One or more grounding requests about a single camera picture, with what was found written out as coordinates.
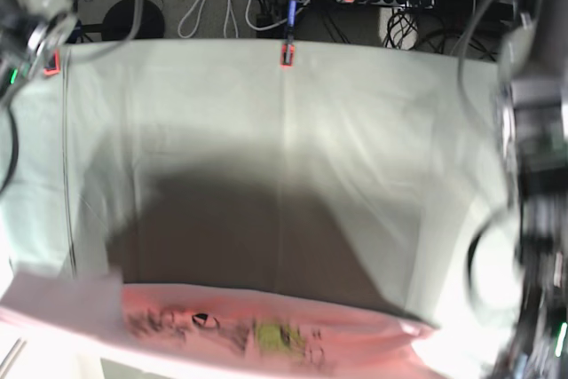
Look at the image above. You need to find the pink t-shirt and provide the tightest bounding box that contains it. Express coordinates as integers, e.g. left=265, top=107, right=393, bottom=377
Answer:
left=0, top=270, right=498, bottom=379

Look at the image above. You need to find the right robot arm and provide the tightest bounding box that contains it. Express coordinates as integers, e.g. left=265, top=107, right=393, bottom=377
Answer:
left=1, top=0, right=77, bottom=191

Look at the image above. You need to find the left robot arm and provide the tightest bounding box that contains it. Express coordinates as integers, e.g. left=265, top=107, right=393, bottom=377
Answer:
left=487, top=0, right=567, bottom=378

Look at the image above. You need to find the grey-green table cloth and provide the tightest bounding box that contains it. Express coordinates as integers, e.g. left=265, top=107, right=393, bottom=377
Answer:
left=1, top=40, right=519, bottom=353

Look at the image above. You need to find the red clamp at centre edge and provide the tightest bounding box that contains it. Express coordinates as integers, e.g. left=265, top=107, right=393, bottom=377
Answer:
left=280, top=43, right=295, bottom=67

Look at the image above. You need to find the red clamp at edge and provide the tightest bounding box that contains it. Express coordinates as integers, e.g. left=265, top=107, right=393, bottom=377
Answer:
left=43, top=50, right=61, bottom=76
left=280, top=43, right=295, bottom=67

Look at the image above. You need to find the black round stand base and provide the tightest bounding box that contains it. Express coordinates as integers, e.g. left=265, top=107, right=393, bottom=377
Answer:
left=101, top=0, right=165, bottom=42

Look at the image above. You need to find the red clamp at left edge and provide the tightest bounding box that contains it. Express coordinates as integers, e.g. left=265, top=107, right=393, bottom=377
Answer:
left=43, top=50, right=61, bottom=76

